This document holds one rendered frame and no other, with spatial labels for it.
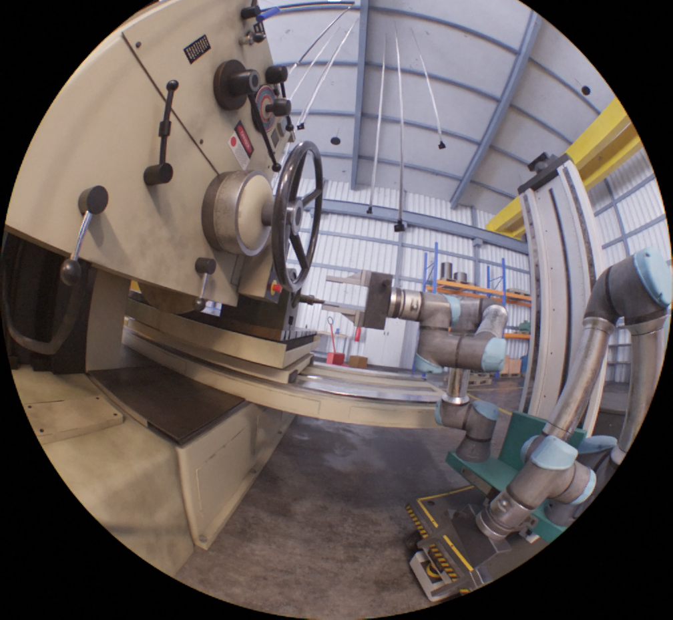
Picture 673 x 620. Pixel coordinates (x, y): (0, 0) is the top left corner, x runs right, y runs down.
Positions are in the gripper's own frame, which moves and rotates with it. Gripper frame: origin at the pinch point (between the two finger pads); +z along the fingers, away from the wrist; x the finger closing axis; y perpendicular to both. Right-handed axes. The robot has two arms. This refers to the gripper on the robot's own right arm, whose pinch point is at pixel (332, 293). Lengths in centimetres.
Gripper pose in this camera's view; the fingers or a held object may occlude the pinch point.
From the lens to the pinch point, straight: 53.8
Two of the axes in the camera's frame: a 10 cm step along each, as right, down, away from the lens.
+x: -1.5, 9.9, 0.2
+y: -0.7, 0.1, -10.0
